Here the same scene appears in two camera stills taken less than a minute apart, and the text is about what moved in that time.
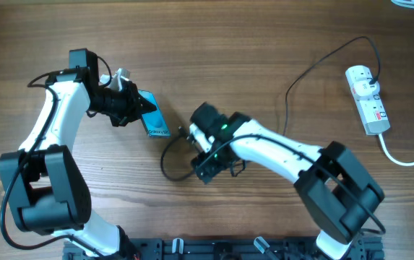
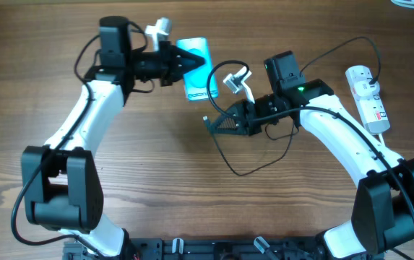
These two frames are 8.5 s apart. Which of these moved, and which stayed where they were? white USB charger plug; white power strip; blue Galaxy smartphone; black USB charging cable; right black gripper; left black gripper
Moved: right black gripper; blue Galaxy smartphone; left black gripper; black USB charging cable
Stayed: white USB charger plug; white power strip
